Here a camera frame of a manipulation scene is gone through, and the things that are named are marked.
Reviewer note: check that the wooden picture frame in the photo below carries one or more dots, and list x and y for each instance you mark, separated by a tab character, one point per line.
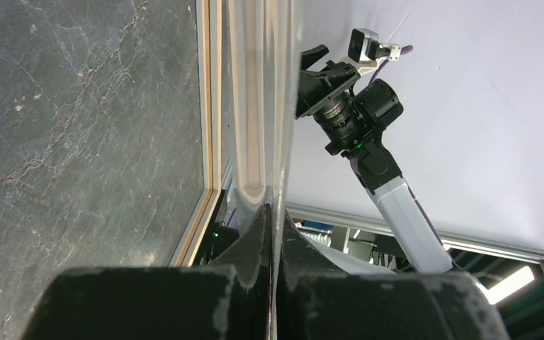
210	44

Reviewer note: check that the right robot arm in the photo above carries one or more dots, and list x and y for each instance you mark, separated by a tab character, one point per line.
354	124

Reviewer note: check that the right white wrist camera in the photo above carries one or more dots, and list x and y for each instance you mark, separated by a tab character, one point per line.
367	54

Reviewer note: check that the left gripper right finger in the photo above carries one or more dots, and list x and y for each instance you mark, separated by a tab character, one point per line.
317	299

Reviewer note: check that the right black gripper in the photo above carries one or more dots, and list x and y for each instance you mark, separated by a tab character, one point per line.
317	88

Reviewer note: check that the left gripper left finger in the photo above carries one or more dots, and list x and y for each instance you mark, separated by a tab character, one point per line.
225	299

